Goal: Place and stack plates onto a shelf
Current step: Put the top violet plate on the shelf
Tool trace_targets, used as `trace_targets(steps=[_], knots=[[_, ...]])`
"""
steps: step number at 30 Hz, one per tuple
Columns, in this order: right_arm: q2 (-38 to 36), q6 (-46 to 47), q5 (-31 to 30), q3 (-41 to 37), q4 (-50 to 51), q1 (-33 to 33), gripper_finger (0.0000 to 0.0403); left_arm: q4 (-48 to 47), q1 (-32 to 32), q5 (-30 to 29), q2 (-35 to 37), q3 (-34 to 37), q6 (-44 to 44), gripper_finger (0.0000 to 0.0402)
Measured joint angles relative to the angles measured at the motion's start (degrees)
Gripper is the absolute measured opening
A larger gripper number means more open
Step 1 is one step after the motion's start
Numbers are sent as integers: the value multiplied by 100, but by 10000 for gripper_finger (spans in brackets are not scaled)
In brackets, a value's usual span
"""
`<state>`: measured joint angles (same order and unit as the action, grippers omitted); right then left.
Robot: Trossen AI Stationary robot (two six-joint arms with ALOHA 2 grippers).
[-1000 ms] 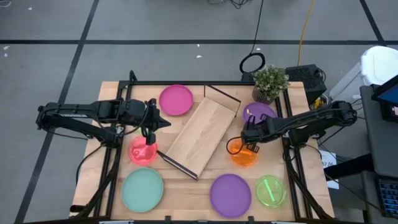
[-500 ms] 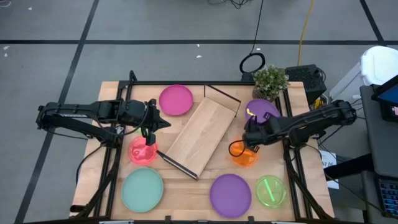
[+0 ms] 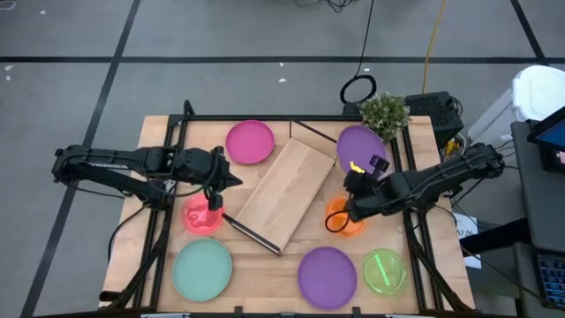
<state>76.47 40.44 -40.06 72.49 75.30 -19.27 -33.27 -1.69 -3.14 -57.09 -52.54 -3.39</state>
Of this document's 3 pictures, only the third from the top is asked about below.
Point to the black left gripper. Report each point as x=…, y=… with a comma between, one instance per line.
x=198, y=168

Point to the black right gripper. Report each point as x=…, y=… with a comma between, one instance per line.
x=379, y=190

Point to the purple plate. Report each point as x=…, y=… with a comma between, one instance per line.
x=353, y=146
x=326, y=278

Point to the orange translucent plate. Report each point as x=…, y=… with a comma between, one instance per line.
x=336, y=221

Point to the pink plate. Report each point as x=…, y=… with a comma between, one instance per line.
x=249, y=142

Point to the red translucent plate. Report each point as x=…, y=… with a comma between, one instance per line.
x=196, y=221

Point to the teal plate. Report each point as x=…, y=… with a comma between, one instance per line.
x=202, y=270

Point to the green translucent plate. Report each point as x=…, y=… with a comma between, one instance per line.
x=395, y=274

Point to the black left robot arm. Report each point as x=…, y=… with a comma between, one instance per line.
x=110, y=159

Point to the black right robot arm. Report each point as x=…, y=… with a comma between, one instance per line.
x=441, y=181

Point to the potted plant in ribbed pot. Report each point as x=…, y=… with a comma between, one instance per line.
x=384, y=115

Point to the black computer box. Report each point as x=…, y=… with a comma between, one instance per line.
x=430, y=112

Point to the white paper sheet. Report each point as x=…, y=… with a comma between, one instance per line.
x=468, y=223

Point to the black desk support bar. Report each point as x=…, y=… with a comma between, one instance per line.
x=494, y=238

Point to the grey desk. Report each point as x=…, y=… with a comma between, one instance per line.
x=543, y=207

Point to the white lidded bin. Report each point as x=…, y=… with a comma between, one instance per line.
x=536, y=90

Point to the black monitor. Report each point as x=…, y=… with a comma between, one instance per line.
x=554, y=137

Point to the backlit keyboard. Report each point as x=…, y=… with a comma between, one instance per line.
x=554, y=280

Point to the black metal table frame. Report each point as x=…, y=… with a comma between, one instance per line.
x=247, y=118

